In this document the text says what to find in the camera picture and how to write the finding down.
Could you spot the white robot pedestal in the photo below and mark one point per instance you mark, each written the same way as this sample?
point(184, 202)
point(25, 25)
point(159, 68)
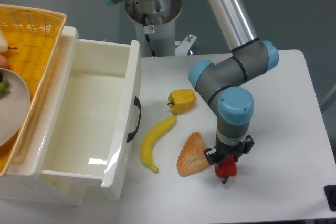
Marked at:
point(154, 22)

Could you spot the red bell pepper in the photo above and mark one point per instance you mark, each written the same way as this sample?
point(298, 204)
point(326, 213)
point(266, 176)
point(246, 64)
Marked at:
point(226, 169)

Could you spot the triangular puff pastry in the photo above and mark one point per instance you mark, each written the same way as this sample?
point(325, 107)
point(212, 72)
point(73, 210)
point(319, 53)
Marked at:
point(192, 159)

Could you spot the white mounting bracket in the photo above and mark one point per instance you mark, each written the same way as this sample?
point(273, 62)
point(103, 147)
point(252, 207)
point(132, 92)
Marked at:
point(185, 47)

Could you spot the black object at table edge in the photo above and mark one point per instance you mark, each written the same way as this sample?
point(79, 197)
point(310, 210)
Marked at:
point(330, 193)

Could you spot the yellow woven basket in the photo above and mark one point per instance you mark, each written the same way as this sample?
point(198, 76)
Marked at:
point(33, 36)

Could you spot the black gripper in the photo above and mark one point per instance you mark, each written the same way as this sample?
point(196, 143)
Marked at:
point(214, 156)

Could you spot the green grapes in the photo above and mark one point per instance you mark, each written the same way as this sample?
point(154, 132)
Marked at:
point(4, 89)

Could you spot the yellow banana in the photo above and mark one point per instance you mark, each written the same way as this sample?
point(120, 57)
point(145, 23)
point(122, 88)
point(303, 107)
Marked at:
point(151, 138)

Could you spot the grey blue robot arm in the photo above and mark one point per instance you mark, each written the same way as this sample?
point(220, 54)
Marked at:
point(219, 84)

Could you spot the yellow bell pepper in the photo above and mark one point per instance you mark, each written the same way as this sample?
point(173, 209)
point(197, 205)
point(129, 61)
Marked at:
point(181, 100)

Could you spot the black drawer handle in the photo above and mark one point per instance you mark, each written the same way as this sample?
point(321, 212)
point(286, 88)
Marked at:
point(136, 121)

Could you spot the orange peach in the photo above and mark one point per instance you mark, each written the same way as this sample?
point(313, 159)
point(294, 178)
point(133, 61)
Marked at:
point(4, 62)

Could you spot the grey plate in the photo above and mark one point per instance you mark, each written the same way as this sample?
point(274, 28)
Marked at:
point(14, 105)

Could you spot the white pear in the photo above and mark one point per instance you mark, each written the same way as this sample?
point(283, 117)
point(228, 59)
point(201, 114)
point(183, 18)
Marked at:
point(4, 45)

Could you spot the white plastic drawer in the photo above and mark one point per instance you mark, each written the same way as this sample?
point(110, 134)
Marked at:
point(89, 141)

